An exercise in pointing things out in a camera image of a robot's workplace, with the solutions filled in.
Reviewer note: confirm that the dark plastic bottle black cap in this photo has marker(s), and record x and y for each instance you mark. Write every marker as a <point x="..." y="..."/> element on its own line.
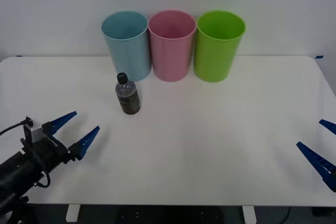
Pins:
<point x="128" y="98"/>

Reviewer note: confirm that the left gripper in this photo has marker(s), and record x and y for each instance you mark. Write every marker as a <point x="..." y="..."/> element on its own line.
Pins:
<point x="51" y="153"/>

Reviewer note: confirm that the pink plastic bin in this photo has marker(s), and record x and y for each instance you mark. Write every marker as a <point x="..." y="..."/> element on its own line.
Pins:
<point x="172" y="56"/>

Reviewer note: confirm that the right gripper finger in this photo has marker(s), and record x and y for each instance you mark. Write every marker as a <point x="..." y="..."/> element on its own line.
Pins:
<point x="329" y="125"/>
<point x="316" y="159"/>

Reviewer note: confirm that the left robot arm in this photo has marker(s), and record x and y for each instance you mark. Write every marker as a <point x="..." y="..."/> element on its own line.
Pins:
<point x="15" y="174"/>

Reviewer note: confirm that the green plastic bin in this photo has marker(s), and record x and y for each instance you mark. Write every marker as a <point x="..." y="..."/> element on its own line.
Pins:
<point x="218" y="56"/>

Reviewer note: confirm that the pale blue plastic bin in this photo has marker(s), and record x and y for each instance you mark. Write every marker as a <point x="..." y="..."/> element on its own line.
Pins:
<point x="128" y="51"/>

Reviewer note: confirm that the white table leg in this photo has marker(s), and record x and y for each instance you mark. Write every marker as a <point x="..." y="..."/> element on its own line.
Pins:
<point x="249" y="214"/>
<point x="72" y="213"/>

